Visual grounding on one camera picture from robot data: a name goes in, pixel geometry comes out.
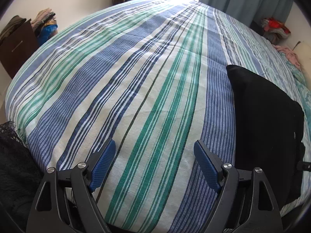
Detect cream padded headboard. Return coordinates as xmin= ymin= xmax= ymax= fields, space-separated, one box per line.
xmin=293 ymin=42 xmax=311 ymax=90

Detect pink cloth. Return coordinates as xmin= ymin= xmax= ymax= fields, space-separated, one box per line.
xmin=273 ymin=45 xmax=301 ymax=70

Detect dark brown wooden cabinet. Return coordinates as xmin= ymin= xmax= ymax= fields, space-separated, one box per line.
xmin=1 ymin=20 xmax=39 ymax=79

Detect black lace fabric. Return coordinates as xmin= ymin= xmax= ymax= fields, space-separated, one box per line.
xmin=1 ymin=122 xmax=43 ymax=232

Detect olive green cloth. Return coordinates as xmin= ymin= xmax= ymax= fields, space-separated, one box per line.
xmin=0 ymin=15 xmax=26 ymax=44

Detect red and grey clothes pile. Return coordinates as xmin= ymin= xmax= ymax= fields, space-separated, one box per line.
xmin=261 ymin=17 xmax=291 ymax=45

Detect striped blue green bedsheet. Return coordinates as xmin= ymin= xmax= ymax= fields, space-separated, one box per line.
xmin=5 ymin=0 xmax=304 ymax=232

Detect teal floral pillow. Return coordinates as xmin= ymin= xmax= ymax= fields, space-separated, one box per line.
xmin=278 ymin=52 xmax=310 ymax=134

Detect folded clothes stack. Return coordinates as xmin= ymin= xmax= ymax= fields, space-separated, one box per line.
xmin=31 ymin=8 xmax=58 ymax=46

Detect black pants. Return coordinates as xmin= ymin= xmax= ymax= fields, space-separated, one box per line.
xmin=226 ymin=65 xmax=306 ymax=209

